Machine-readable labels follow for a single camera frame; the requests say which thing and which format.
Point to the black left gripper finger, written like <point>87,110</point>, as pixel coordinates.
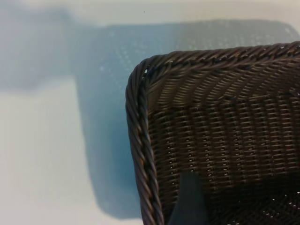
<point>189,201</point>

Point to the dark brown wicker basket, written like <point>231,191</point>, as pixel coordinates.
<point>234,129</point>

